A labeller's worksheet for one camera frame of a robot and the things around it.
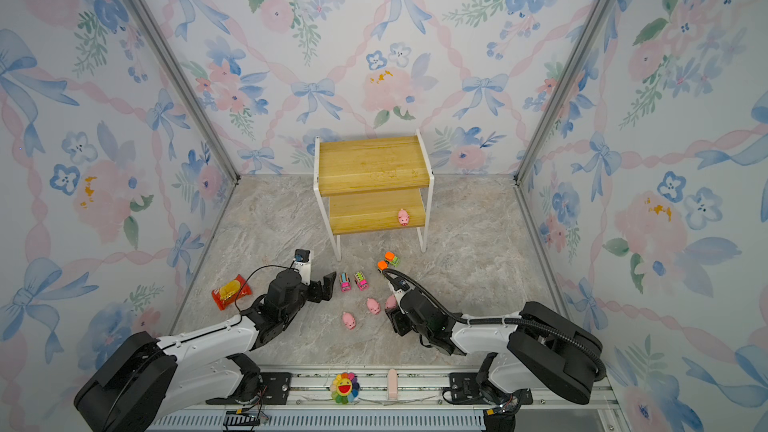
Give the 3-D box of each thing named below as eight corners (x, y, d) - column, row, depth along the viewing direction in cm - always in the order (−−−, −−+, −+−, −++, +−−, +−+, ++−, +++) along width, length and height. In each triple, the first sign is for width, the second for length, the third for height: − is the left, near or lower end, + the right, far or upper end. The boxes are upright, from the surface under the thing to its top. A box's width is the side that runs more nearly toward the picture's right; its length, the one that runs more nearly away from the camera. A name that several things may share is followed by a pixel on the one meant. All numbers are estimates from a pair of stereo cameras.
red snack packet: (222, 311, 88) (217, 307, 86) (215, 296, 91) (210, 291, 89) (253, 292, 92) (249, 288, 89) (245, 278, 95) (241, 273, 92)
